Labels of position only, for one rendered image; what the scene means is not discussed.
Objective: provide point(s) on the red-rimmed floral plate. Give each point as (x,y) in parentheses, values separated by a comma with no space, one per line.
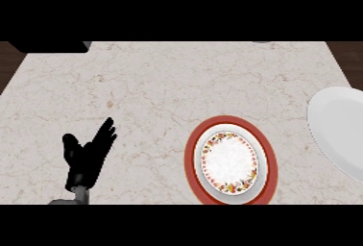
(231,160)

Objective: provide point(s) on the black appliance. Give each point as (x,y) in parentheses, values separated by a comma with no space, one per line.
(52,46)

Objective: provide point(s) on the plain white plate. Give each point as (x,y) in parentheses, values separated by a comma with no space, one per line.
(340,128)

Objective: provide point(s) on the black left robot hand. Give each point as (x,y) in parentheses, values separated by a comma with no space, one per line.
(85,157)

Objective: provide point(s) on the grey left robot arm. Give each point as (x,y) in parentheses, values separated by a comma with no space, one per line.
(76,198)

